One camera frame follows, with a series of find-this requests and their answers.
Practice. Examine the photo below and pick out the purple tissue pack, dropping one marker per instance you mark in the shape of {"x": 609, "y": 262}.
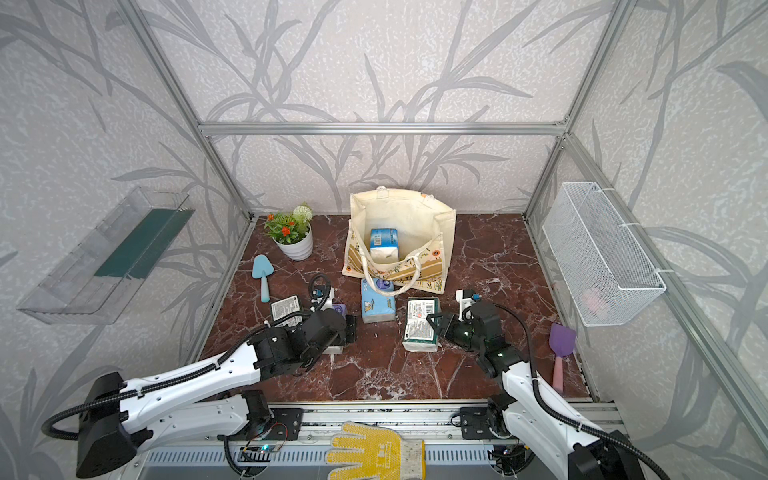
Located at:
{"x": 340, "y": 309}

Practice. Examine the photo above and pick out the cream floral canvas tote bag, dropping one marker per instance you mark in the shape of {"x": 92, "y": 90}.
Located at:
{"x": 426, "y": 230}

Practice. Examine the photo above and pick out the teal small shovel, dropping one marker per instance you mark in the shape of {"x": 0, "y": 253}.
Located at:
{"x": 262, "y": 268}

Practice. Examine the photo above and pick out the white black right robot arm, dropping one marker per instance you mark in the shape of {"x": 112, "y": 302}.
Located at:
{"x": 532, "y": 411}

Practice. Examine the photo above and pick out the small green circuit board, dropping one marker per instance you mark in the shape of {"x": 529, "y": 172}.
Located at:
{"x": 264, "y": 453}

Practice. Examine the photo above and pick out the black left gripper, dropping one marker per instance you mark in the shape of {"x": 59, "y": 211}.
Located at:
{"x": 342, "y": 337}

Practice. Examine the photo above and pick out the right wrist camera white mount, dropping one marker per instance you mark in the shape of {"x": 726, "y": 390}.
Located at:
{"x": 465, "y": 299}

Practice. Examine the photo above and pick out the light blue cartoon tissue pack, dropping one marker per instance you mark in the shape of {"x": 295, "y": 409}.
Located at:
{"x": 377, "y": 307}

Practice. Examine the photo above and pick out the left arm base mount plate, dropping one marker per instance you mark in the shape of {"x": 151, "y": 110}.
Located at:
{"x": 282, "y": 424}

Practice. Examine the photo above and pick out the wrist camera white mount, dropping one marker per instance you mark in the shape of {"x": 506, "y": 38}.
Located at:
{"x": 465, "y": 299}
{"x": 325, "y": 297}

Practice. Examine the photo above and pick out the yellow knit work glove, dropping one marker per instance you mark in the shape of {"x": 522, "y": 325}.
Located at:
{"x": 361, "y": 451}

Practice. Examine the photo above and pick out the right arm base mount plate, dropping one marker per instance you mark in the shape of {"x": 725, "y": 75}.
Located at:
{"x": 473, "y": 423}

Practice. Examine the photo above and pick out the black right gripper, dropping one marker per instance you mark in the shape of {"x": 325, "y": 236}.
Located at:
{"x": 448, "y": 325}

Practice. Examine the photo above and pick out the purple pink small shovel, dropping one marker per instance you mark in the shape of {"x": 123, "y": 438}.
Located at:
{"x": 562, "y": 342}

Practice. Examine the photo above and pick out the clear acrylic wall shelf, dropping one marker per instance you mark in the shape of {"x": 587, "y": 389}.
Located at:
{"x": 96, "y": 281}

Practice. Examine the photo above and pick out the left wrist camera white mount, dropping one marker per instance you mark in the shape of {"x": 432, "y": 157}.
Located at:
{"x": 325, "y": 297}

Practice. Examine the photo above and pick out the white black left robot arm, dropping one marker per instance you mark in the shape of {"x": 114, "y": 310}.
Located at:
{"x": 213, "y": 397}

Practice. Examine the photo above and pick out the potted plant white pot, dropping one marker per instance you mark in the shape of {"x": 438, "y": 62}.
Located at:
{"x": 291, "y": 231}

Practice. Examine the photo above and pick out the white wire mesh basket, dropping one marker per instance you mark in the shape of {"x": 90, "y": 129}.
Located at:
{"x": 608, "y": 274}

